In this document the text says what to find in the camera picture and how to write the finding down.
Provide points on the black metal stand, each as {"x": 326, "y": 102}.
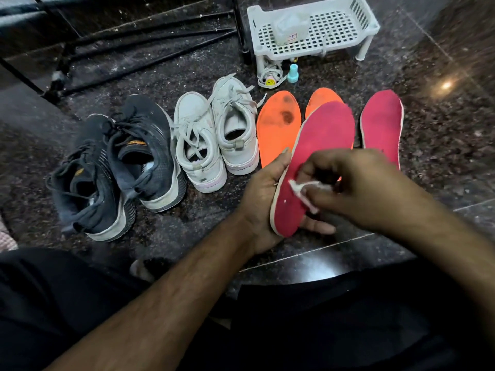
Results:
{"x": 135, "y": 42}

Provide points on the person's foot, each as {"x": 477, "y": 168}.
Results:
{"x": 149, "y": 268}

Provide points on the person's black trousers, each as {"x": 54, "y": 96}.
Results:
{"x": 309, "y": 324}

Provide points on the small teal bottle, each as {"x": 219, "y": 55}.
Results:
{"x": 293, "y": 73}

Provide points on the white plastic rack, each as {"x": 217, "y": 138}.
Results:
{"x": 321, "y": 28}

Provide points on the white shoelace bundle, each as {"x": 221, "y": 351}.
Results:
{"x": 270, "y": 76}

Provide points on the white sneaker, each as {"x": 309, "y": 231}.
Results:
{"x": 236, "y": 123}
{"x": 199, "y": 144}

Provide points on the person's left thumb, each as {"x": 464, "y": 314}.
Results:
{"x": 279, "y": 166}

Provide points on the person's right forearm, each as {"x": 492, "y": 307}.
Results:
{"x": 456, "y": 247}

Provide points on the person's right fingers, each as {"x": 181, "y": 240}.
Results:
{"x": 315, "y": 181}

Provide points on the person's left hand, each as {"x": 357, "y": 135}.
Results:
{"x": 258, "y": 204}

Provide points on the pink checked cloth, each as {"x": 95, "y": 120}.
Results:
{"x": 7, "y": 237}

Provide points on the person's left forearm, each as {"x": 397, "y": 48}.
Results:
{"x": 154, "y": 305}

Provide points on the black sneaker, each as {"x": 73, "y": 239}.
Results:
{"x": 145, "y": 150}
{"x": 91, "y": 181}

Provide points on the clear plastic bottle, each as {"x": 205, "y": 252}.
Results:
{"x": 290, "y": 26}

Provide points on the white wipe cloth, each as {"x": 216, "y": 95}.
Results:
{"x": 303, "y": 191}

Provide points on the pink shoe insole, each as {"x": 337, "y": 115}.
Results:
{"x": 309, "y": 158}
{"x": 383, "y": 123}

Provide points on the person's right hand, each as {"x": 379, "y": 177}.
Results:
{"x": 359, "y": 189}

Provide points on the orange shoe insole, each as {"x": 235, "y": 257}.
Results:
{"x": 277, "y": 125}
{"x": 320, "y": 98}

